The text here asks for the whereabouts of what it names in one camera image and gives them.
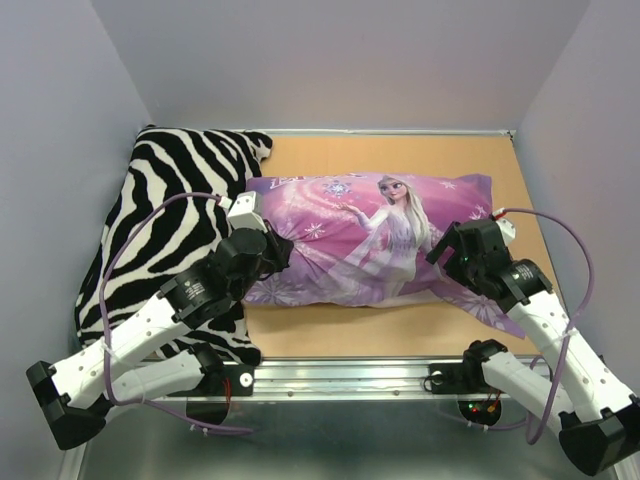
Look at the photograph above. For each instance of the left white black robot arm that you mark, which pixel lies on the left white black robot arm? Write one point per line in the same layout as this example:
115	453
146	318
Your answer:
76	394

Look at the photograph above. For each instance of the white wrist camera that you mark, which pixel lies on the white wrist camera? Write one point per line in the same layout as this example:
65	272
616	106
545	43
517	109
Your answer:
507	228
244	212

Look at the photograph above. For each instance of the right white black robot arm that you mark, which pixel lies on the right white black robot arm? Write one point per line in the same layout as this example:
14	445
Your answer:
594	415

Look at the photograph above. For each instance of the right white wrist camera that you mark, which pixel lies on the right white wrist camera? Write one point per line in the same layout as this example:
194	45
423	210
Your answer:
507	228

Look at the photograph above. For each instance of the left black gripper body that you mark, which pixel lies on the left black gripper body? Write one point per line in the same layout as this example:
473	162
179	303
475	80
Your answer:
272	261

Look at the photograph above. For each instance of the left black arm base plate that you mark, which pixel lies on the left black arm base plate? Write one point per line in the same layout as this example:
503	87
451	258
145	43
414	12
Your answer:
235	380

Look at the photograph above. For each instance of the aluminium mounting rail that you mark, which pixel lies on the aluminium mounting rail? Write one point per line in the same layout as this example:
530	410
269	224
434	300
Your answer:
333	379

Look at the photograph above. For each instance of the zebra striped pillow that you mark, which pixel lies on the zebra striped pillow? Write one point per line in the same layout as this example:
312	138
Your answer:
164	218

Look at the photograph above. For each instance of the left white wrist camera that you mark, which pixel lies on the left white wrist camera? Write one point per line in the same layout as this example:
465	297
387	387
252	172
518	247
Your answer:
244	212

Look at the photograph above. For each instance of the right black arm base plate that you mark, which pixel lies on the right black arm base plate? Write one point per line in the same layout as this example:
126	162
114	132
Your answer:
465	377

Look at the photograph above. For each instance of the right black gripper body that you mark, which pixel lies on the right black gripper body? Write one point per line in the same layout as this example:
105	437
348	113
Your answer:
463	268

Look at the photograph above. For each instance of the purple pink princess pillowcase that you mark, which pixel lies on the purple pink princess pillowcase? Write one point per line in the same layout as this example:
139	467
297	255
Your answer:
361	240

